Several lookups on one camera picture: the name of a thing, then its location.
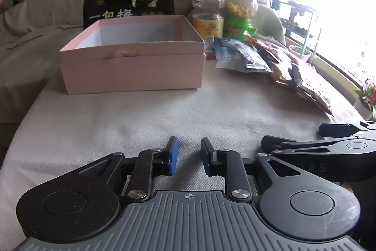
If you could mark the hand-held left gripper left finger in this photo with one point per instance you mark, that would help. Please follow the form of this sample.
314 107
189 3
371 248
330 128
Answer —
173 157

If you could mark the green candy dispenser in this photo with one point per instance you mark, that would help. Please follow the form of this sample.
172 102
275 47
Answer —
238 27

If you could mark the clear jar red lid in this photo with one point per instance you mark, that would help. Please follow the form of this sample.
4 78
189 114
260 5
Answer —
207 4

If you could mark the orange brown snack packet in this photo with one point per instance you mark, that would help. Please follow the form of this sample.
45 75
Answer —
282 65

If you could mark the blue snack packet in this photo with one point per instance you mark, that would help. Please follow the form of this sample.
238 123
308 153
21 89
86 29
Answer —
226 48

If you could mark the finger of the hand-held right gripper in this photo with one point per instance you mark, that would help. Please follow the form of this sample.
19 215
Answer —
271 145
333 129

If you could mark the metal shoe rack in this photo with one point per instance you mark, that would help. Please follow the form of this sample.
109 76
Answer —
293 24

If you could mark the pink flowers white pot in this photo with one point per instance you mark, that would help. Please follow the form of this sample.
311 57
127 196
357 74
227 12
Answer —
362 105

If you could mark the beige tablecloth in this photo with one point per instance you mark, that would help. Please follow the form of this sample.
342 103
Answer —
147 115

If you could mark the grey covered sofa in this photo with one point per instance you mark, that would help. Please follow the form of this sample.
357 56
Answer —
44 18

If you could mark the white chair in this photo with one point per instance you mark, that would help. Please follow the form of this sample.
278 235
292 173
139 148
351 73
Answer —
270 21

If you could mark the pink cardboard box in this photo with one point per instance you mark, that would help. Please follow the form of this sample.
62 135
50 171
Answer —
132 68

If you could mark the silver snack packet red edge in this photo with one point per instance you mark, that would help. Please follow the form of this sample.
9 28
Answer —
311 86

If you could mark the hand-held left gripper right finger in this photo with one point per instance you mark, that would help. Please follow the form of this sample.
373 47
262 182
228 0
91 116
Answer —
205 157

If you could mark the small potted plant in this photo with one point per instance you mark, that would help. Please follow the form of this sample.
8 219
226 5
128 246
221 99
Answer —
301 54

